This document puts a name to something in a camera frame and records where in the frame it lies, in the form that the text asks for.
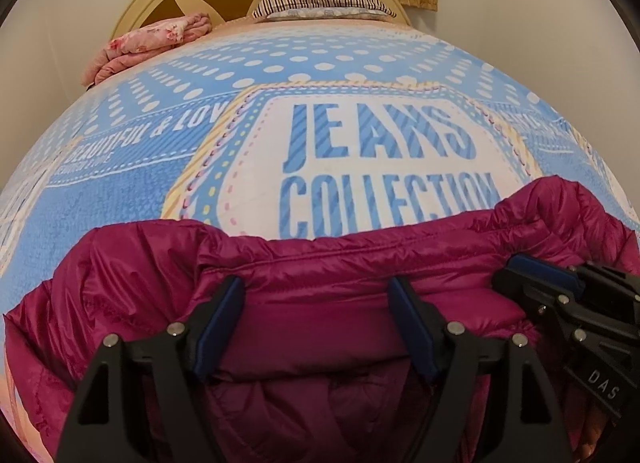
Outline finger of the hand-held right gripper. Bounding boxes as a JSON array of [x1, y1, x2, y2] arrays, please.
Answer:
[[506, 253, 640, 295], [492, 268, 640, 349]]

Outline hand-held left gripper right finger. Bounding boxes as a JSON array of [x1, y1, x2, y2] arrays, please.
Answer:
[[389, 276, 573, 463]]

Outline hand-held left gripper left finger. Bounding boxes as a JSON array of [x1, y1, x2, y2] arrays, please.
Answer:
[[57, 275, 246, 463]]

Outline magenta puffer jacket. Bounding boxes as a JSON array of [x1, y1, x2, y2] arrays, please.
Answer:
[[2, 175, 640, 463]]

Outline person's right forearm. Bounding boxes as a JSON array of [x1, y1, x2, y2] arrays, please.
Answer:
[[577, 415, 623, 463]]

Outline pink and blue printed bedsheet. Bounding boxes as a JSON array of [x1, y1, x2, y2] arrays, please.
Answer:
[[0, 13, 640, 424]]

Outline folded pink floral blanket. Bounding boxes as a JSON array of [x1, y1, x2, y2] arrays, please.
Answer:
[[82, 13, 213, 88]]

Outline striped pillow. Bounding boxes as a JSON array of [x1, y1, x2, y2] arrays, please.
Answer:
[[251, 0, 398, 22]]

